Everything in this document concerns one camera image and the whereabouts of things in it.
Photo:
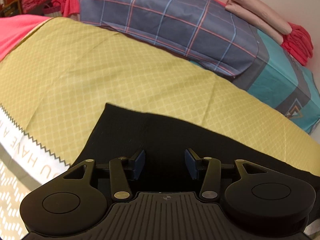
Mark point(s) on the blue plaid folded blanket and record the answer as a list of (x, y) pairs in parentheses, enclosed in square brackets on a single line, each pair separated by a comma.
[(199, 30)]

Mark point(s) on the black pants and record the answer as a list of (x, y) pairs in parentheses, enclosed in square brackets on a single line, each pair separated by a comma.
[(122, 132)]

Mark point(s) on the teal grey folded blanket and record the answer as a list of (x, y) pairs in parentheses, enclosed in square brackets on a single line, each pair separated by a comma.
[(280, 81)]

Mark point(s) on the pink folded cloth stack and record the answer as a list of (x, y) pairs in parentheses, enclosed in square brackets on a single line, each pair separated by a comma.
[(260, 15)]

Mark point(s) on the pink bed cover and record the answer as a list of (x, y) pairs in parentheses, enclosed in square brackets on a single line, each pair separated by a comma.
[(15, 28)]

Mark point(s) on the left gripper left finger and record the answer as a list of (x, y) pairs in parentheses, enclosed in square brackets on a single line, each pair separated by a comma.
[(81, 180)]

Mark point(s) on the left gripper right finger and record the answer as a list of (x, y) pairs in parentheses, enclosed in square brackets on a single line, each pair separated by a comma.
[(228, 181)]

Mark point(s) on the yellow patterned bed sheet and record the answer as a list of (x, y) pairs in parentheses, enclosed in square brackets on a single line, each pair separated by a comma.
[(57, 79)]

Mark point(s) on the red folded cloth stack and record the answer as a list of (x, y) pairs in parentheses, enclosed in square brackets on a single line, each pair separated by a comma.
[(298, 44)]

